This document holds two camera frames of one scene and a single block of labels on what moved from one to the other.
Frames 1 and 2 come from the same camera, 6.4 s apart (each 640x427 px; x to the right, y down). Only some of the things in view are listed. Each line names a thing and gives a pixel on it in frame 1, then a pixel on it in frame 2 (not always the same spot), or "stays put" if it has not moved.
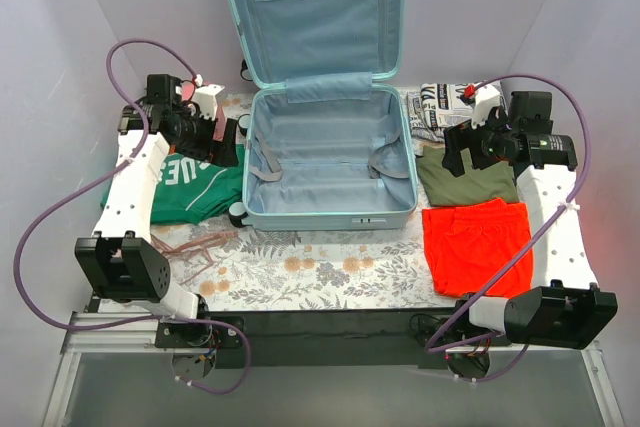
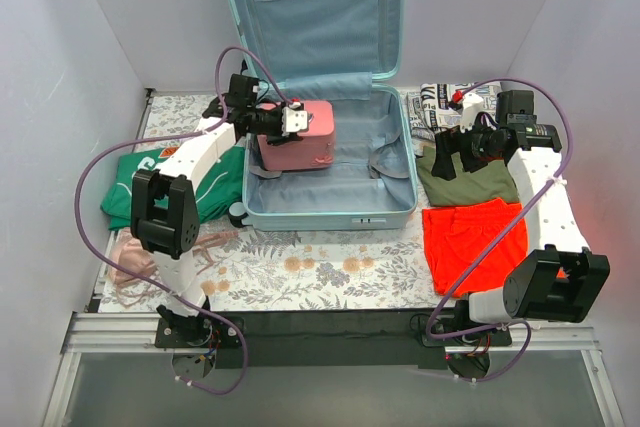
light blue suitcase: x=325 y=148 stays put
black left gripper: x=216 y=142 to x=276 y=123
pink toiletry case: x=187 y=91 to x=315 y=149
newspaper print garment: x=438 y=106 stays put
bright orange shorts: x=467 y=245 stays put
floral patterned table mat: x=228 y=268 stays put
